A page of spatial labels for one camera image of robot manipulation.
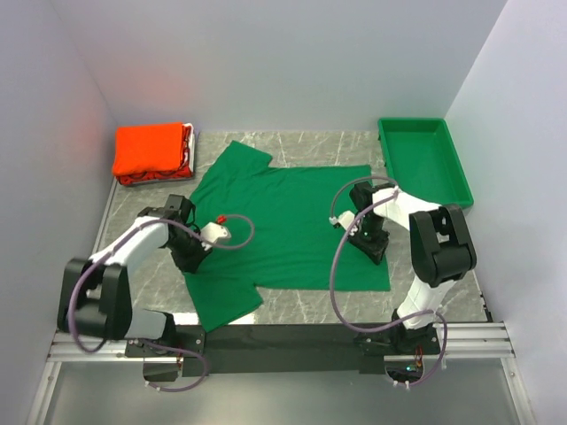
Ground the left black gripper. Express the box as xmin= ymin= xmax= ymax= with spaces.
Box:
xmin=165 ymin=228 xmax=213 ymax=274

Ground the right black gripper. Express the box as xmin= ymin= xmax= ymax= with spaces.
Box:
xmin=348 ymin=214 xmax=391 ymax=265

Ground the green t shirt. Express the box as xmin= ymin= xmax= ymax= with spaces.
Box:
xmin=185 ymin=141 xmax=371 ymax=332

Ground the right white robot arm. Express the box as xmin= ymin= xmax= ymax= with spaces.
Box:
xmin=348 ymin=182 xmax=477 ymax=320

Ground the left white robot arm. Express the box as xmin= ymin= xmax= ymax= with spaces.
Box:
xmin=57 ymin=195 xmax=229 ymax=356

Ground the folded red white t shirt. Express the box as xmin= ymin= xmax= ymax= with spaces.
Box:
xmin=113 ymin=122 xmax=195 ymax=186

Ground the green plastic bin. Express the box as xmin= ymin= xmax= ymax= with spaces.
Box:
xmin=377 ymin=117 xmax=474 ymax=209

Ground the folded orange t shirt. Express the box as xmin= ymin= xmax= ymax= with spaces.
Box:
xmin=112 ymin=122 xmax=184 ymax=177

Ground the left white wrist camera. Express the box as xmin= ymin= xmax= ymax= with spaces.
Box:
xmin=200 ymin=215 xmax=231 ymax=251

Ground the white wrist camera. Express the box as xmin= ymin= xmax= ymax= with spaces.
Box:
xmin=200 ymin=215 xmax=231 ymax=251
xmin=329 ymin=211 xmax=360 ymax=236

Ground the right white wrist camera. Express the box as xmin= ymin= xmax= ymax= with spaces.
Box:
xmin=329 ymin=211 xmax=360 ymax=236

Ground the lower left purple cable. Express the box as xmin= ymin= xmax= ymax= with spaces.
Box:
xmin=142 ymin=344 xmax=211 ymax=393

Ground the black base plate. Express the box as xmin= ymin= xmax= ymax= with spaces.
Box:
xmin=125 ymin=323 xmax=444 ymax=382

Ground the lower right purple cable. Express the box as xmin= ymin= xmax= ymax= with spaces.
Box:
xmin=389 ymin=318 xmax=450 ymax=389

